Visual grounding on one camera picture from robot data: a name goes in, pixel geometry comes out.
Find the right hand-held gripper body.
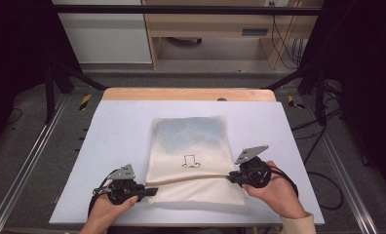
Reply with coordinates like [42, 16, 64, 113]
[234, 144, 274, 189]

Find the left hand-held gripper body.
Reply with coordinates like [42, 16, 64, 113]
[106, 163, 147, 206]

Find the cream mesh laundry bag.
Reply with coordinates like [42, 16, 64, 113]
[144, 114, 248, 207]

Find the person's left hand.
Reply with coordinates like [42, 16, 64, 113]
[79, 193, 139, 234]

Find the person's right hand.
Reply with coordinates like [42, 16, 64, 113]
[242, 160, 308, 219]

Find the white table mat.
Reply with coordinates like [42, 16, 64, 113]
[49, 99, 326, 227]

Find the yellow black floor tape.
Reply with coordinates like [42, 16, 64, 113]
[286, 95, 306, 110]
[79, 94, 94, 112]

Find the wooden table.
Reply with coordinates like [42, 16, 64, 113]
[101, 87, 278, 102]

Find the black metal stand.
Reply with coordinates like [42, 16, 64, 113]
[264, 60, 329, 127]
[44, 60, 108, 125]

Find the light wooden desk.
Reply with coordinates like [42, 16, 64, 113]
[141, 0, 324, 70]

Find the dark curtain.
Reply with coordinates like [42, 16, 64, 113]
[297, 0, 386, 199]
[0, 0, 84, 154]

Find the white cabinet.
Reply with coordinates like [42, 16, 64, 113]
[52, 0, 154, 65]

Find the left hand-held gripper cable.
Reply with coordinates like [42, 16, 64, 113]
[87, 168, 119, 218]

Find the hand-held gripper cable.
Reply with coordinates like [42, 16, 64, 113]
[87, 168, 119, 218]
[267, 165, 300, 199]

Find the right hand-held gripper cable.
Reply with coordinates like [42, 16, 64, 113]
[267, 165, 300, 199]

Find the black floor cable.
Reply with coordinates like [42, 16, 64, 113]
[290, 106, 345, 212]

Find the aluminium floor rail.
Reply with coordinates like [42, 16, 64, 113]
[301, 97, 381, 234]
[0, 94, 69, 234]

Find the bundle of hanging black cables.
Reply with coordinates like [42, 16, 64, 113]
[269, 1, 305, 69]

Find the black horizontal frame bar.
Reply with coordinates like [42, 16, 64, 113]
[52, 4, 324, 17]

